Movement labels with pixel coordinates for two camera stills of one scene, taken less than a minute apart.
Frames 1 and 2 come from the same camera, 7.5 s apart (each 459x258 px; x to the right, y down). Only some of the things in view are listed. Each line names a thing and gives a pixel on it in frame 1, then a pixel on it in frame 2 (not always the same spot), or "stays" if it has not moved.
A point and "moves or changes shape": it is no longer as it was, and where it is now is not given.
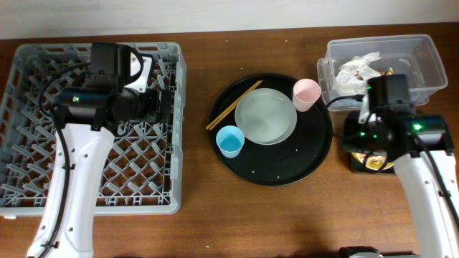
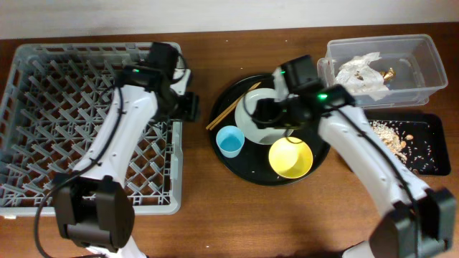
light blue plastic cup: x=229 y=140 stays
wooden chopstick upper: x=209 y=125 stays
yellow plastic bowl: x=374 y=161 moves or changes shape
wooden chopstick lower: x=213 y=125 stays
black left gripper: x=165 y=105 → x=191 y=106
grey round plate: x=267 y=116 stays
